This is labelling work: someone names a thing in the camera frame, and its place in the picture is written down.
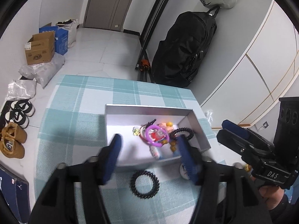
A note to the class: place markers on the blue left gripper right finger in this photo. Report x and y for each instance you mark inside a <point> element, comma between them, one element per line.
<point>190,157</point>

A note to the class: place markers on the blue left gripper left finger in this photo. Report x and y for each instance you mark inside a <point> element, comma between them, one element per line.
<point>110,156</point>

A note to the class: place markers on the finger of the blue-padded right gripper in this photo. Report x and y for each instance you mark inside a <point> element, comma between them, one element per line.
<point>237,130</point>

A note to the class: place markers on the round white pin badge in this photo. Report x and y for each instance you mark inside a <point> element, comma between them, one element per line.
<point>186,171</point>

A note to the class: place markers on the person's right hand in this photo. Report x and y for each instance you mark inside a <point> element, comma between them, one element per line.
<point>274,198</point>

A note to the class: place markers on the yellow flower hair clip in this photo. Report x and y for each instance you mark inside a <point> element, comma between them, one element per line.
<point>136,131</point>

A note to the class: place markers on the pink pig hair clip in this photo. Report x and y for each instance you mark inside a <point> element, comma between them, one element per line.
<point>168,126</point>

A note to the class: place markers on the silver cardboard box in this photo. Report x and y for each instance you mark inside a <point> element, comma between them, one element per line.
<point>135,152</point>

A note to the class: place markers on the teal plaid tablecloth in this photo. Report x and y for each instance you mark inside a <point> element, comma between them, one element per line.
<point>73,129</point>

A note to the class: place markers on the white wardrobe cabinet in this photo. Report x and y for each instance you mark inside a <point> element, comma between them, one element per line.
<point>264,72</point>

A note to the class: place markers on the large black duffel bag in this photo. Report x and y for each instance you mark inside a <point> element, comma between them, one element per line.
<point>179,56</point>

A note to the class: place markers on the black tripod stand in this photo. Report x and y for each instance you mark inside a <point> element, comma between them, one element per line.
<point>143,63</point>

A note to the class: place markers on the black white sneaker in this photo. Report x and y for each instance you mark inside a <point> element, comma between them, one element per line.
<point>25,106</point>
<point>18,117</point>

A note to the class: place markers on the tan suede shoe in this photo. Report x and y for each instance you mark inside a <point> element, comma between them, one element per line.
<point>11,148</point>
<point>15,132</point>

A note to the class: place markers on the blue jordan shoe box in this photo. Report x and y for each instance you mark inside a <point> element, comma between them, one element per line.
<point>16,193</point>

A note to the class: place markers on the grey plastic mailer bag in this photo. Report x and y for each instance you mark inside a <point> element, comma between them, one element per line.
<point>43,72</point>

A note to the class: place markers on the clear plastic bag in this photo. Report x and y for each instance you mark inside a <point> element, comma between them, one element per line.
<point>21,90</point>

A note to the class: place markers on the brown cardboard box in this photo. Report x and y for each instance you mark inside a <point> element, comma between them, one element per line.
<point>40,48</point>

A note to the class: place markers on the blue cardboard box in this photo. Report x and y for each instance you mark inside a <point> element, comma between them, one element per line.
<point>61,38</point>

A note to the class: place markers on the white shopping bag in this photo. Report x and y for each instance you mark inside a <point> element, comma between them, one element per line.
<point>71,26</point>

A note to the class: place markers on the grey wooden door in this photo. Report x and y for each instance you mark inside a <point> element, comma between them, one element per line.
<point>106,14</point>

